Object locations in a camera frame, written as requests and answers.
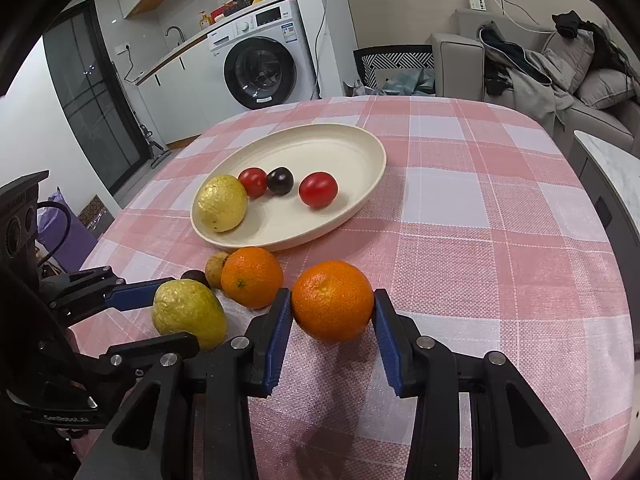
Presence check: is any small yellow guava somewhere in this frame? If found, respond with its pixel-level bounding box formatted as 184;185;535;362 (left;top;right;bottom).
151;278;228;351

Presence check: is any orange mandarin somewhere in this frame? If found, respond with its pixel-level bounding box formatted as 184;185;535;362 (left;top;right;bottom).
292;260;374;344
220;247;284;310

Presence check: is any large yellow-green guava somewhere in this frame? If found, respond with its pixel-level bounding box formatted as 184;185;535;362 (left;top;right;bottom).
192;174;248;233

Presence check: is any dark purple plum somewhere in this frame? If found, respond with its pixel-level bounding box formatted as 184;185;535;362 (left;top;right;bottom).
267;167;294;196

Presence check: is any purple bag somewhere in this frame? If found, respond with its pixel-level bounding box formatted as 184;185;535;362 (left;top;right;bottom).
38;190;98;272

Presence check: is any small brown longan fruit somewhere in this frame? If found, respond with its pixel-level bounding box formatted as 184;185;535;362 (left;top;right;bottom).
204;252;229;289

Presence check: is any black glass door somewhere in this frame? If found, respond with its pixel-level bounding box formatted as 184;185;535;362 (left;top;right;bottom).
43;0;150;194

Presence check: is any small red tomato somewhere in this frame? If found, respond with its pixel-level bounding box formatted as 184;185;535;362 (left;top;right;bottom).
238;167;267;200

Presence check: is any white cabinet counter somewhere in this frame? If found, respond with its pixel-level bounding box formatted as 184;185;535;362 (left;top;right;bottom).
134;0;296;146

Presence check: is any large red tomato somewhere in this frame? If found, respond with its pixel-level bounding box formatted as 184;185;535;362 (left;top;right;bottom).
298;171;338;209

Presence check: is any white marble side table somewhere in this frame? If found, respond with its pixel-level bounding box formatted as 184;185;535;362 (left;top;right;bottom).
568;130;640;349

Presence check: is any white washing machine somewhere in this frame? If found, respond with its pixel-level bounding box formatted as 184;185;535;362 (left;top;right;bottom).
207;0;319;113

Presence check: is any cream oval plate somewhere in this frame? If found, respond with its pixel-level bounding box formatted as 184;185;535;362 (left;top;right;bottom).
190;124;387;250

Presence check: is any clothes pile on sofa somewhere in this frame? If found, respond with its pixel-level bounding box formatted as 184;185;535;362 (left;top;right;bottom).
477;11;639;134

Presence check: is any grey sofa cushion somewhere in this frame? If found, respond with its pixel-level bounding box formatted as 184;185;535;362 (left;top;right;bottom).
576;68;636;110

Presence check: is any grey sofa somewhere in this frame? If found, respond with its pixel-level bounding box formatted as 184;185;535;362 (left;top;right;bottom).
430;10;639;155

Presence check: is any black patterned chair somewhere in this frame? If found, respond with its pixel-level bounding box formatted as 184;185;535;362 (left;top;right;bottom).
354;44;435;96

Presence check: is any black camera box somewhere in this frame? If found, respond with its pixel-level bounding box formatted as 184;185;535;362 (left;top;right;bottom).
0;170;49;285

